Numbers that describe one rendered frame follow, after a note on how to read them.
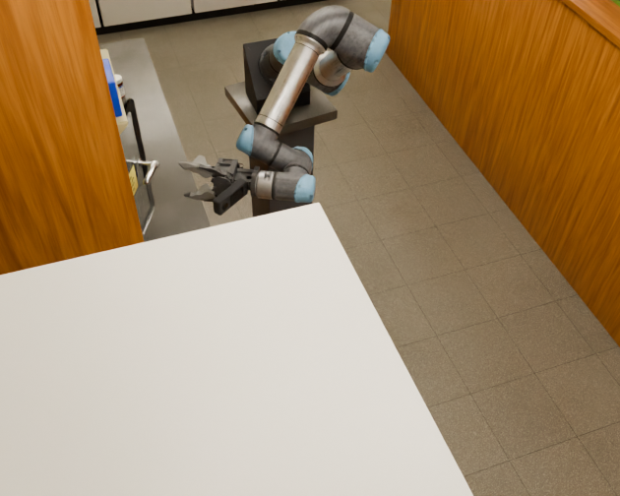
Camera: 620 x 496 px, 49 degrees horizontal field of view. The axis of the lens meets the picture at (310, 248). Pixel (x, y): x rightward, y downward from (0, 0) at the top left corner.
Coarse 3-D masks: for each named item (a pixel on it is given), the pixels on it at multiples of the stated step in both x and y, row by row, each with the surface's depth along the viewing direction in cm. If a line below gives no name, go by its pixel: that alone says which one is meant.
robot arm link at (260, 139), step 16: (320, 16) 182; (336, 16) 182; (304, 32) 182; (320, 32) 182; (336, 32) 183; (304, 48) 183; (320, 48) 184; (288, 64) 183; (304, 64) 183; (288, 80) 182; (304, 80) 185; (272, 96) 183; (288, 96) 183; (272, 112) 182; (288, 112) 185; (256, 128) 183; (272, 128) 182; (240, 144) 182; (256, 144) 182; (272, 144) 183; (272, 160) 184
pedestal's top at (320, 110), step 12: (240, 84) 260; (228, 96) 258; (240, 96) 254; (312, 96) 255; (324, 96) 255; (240, 108) 249; (252, 108) 249; (300, 108) 250; (312, 108) 250; (324, 108) 250; (336, 108) 250; (252, 120) 244; (288, 120) 244; (300, 120) 245; (312, 120) 247; (324, 120) 250; (288, 132) 246
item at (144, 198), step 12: (132, 108) 176; (132, 120) 177; (132, 132) 178; (132, 144) 179; (132, 156) 180; (144, 156) 190; (144, 168) 191; (144, 192) 193; (144, 204) 194; (144, 216) 196; (144, 228) 197
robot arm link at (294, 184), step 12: (288, 168) 182; (300, 168) 182; (276, 180) 178; (288, 180) 178; (300, 180) 177; (312, 180) 178; (276, 192) 178; (288, 192) 178; (300, 192) 177; (312, 192) 178
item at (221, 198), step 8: (232, 184) 178; (240, 184) 179; (224, 192) 176; (232, 192) 176; (240, 192) 179; (216, 200) 174; (224, 200) 175; (232, 200) 178; (216, 208) 175; (224, 208) 175
